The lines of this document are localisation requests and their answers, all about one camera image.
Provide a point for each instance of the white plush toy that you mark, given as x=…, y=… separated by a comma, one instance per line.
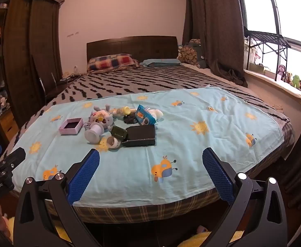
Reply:
x=156, y=113

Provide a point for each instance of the dark green case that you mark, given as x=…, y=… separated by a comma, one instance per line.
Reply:
x=118, y=132

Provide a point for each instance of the white plug adapter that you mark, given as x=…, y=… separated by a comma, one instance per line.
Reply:
x=76, y=69

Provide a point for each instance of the grey black-striped blanket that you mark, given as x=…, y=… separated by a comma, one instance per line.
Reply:
x=153, y=79

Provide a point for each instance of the green plush toy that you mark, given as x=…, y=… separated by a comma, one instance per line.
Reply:
x=296, y=81

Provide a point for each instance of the grey pink plush toy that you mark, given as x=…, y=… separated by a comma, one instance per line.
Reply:
x=101, y=118

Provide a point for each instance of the dark wooden wardrobe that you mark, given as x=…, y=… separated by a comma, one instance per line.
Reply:
x=19, y=56

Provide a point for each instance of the brown patterned cushion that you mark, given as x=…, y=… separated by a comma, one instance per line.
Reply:
x=187, y=52

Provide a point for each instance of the wooden headboard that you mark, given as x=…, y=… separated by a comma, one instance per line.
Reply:
x=132, y=46

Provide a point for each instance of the brown plush toy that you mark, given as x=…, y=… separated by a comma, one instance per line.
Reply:
x=289, y=77

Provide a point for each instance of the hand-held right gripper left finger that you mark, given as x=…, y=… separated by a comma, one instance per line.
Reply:
x=84, y=177

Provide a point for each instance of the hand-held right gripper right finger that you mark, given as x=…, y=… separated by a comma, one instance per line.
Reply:
x=217, y=177

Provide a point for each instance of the yellow white plastic bottle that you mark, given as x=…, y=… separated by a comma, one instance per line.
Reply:
x=122, y=110

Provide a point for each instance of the blue pillow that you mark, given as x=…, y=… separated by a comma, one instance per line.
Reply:
x=160, y=62

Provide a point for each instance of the window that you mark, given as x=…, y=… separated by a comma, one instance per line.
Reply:
x=258, y=5

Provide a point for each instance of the plaid pillow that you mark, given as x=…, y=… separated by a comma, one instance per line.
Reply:
x=111, y=63

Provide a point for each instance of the pink box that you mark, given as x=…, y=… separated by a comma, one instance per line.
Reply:
x=70, y=126

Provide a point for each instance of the black box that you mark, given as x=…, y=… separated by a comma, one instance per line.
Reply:
x=140, y=135

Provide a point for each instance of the purple plush monkey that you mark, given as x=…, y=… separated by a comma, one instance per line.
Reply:
x=282, y=72

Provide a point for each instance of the plaid mattress cover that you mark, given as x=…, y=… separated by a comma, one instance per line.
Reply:
x=145, y=211

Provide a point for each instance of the blue packet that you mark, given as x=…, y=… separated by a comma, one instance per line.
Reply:
x=144, y=115

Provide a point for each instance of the light blue printed sheet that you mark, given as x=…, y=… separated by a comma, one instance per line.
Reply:
x=178, y=146

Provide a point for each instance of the black folding rack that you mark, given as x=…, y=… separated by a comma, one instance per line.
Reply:
x=266, y=37

